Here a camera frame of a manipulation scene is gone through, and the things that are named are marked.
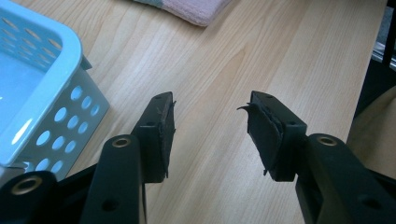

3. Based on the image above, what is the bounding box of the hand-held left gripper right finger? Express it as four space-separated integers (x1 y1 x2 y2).
236 91 396 224

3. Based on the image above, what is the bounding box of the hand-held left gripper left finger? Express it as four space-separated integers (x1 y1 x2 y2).
78 91 177 224

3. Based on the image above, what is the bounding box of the light blue perforated plastic basket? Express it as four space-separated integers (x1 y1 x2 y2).
0 0 111 188

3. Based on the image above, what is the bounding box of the pink towel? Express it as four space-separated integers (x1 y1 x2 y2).
130 0 233 28

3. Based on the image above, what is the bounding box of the black metal stand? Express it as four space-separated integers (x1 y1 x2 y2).
382 0 396 67

